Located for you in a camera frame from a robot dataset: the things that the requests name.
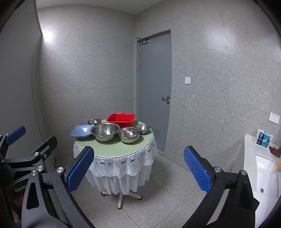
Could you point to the round table with tablecloth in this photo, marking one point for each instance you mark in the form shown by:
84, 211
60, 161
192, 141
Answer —
114, 151

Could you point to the fluted steel bowl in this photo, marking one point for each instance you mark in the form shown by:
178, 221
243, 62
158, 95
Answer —
129, 134

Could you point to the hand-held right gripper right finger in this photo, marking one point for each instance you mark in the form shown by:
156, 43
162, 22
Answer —
197, 168

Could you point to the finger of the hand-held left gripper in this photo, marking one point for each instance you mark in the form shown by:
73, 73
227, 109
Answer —
44, 146
15, 133

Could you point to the round table white base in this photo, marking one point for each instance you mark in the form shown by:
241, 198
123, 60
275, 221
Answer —
121, 198

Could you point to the red plastic basin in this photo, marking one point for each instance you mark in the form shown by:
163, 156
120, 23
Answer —
119, 119

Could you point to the orange thing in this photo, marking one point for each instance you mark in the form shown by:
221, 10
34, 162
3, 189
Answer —
279, 164

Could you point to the white washbasin counter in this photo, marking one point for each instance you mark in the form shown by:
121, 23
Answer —
248, 153

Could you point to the blue tissue packet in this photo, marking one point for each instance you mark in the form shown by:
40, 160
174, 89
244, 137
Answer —
263, 139

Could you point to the large steel bowl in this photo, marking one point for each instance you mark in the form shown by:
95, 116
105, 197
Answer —
105, 131

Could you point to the metal door closer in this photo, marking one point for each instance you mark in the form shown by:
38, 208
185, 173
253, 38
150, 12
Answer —
142, 40

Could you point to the white light switch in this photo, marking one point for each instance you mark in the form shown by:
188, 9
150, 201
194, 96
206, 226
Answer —
187, 80

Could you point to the small steel bowl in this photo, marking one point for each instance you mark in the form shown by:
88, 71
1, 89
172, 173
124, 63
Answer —
94, 121
142, 128

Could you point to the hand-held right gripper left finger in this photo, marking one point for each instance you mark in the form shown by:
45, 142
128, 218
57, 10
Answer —
80, 168

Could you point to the grey door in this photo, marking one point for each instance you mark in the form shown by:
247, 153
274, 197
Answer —
153, 72

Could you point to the blue plastic bowl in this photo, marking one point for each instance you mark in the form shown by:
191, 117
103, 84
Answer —
81, 131

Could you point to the brown thing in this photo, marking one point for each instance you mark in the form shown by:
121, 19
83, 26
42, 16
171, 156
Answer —
276, 151

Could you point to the white wall socket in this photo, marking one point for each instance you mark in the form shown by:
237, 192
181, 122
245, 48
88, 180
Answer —
274, 118

